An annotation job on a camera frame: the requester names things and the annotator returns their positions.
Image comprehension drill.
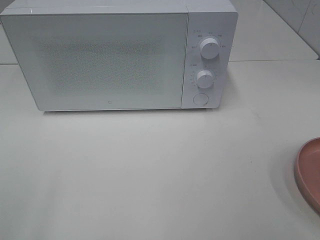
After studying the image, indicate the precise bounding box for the white microwave door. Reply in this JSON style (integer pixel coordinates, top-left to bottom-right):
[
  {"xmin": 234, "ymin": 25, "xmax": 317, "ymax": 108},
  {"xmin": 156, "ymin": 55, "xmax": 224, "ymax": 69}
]
[{"xmin": 1, "ymin": 13, "xmax": 188, "ymax": 111}]

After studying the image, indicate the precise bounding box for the round white door button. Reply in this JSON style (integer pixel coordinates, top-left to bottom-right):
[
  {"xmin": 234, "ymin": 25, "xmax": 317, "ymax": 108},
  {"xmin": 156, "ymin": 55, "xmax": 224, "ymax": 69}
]
[{"xmin": 193, "ymin": 93, "xmax": 209, "ymax": 106}]

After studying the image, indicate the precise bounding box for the white microwave oven body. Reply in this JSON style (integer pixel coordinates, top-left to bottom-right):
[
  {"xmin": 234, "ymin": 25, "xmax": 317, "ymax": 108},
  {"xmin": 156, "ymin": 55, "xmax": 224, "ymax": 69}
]
[{"xmin": 0, "ymin": 0, "xmax": 239, "ymax": 111}]

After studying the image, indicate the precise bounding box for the lower white timer knob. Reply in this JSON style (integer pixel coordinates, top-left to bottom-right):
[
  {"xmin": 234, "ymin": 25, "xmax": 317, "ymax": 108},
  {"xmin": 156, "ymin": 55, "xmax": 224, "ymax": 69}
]
[{"xmin": 195, "ymin": 70, "xmax": 216, "ymax": 89}]

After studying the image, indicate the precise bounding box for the upper white power knob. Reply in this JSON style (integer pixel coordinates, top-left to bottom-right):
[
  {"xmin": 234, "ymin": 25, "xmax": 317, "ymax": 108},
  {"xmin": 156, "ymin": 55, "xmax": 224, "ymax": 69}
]
[{"xmin": 199, "ymin": 36, "xmax": 221, "ymax": 60}]

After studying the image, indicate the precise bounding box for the pink round plate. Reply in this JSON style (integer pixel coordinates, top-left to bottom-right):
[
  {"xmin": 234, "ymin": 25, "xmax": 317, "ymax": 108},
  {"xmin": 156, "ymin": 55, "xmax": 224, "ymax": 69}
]
[{"xmin": 294, "ymin": 137, "xmax": 320, "ymax": 213}]

